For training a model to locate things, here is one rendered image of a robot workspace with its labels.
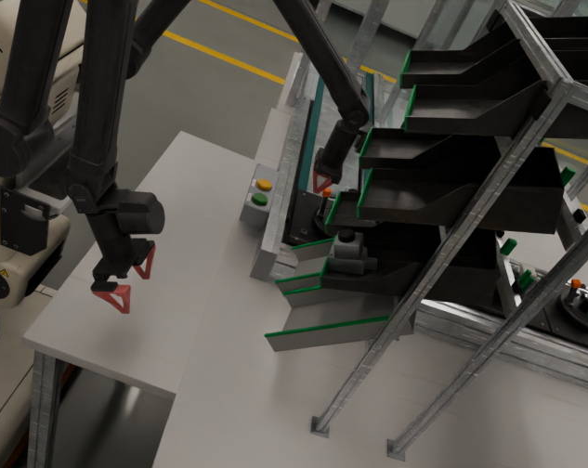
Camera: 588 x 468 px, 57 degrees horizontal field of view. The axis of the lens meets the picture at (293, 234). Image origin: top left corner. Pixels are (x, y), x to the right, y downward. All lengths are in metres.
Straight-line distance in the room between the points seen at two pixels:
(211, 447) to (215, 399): 0.10
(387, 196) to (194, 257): 0.63
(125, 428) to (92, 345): 0.92
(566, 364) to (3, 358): 1.59
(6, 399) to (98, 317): 0.63
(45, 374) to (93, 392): 0.85
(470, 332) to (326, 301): 0.50
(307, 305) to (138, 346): 0.36
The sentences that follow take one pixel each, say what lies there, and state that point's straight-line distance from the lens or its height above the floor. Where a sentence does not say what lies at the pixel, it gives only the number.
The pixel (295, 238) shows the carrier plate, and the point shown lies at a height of 0.97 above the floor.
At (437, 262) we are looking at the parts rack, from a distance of 0.83.
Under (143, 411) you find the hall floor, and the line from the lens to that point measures 2.10.
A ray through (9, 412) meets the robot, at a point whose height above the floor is 0.28.
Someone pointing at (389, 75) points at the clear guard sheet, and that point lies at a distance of 2.68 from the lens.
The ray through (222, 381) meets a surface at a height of 0.86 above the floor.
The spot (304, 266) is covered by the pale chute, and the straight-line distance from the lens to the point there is 1.25.
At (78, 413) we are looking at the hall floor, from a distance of 2.08.
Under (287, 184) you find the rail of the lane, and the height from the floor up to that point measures 0.96.
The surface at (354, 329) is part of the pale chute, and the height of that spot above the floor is 1.14.
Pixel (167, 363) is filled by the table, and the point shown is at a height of 0.86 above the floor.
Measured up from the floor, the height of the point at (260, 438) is 0.86.
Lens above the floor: 1.81
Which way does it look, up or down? 38 degrees down
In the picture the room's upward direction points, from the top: 25 degrees clockwise
